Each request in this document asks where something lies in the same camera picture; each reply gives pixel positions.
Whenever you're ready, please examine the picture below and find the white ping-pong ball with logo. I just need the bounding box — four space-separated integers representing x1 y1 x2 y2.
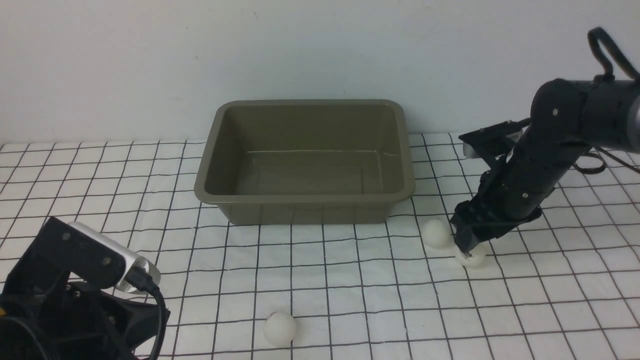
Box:
452 244 487 268

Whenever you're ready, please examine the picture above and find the white black-grid tablecloth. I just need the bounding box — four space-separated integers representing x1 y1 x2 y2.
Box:
0 134 640 360

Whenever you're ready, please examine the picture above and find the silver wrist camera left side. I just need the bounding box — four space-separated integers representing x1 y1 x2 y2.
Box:
2 216 162 296

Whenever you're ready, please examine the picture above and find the white ping-pong ball front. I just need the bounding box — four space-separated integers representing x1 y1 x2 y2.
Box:
262 311 298 347

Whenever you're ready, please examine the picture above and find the plain white ping-pong ball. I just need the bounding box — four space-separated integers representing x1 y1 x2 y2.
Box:
420 219 454 249

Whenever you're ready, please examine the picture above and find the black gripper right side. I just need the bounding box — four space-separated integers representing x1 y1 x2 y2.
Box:
450 167 557 256

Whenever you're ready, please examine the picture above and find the olive green plastic bin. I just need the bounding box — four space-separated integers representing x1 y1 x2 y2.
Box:
193 99 415 226

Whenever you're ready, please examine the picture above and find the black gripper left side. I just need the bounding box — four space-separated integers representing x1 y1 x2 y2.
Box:
30 282 170 360

